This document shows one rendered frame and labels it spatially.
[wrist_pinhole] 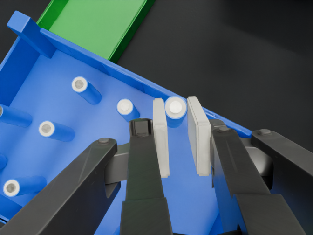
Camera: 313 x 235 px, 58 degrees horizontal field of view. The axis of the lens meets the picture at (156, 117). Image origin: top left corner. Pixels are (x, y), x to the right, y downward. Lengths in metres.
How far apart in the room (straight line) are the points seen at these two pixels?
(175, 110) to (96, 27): 0.58
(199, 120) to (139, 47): 0.59
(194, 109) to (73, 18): 0.65
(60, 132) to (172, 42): 0.47
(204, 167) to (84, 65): 0.26
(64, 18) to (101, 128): 0.49
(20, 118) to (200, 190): 0.23
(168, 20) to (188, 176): 0.49
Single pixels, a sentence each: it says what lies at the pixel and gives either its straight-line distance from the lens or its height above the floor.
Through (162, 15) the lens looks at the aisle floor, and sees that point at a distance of 0.77.
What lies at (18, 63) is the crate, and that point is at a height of 0.35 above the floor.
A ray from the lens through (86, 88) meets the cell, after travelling 0.31.
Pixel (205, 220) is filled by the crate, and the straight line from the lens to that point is 0.36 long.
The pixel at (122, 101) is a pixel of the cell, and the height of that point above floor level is 0.39.
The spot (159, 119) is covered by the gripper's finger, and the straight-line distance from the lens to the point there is 0.16.
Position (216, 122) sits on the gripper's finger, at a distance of 0.17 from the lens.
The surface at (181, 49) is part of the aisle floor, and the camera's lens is 0.73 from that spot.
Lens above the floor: 0.67
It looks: 81 degrees down
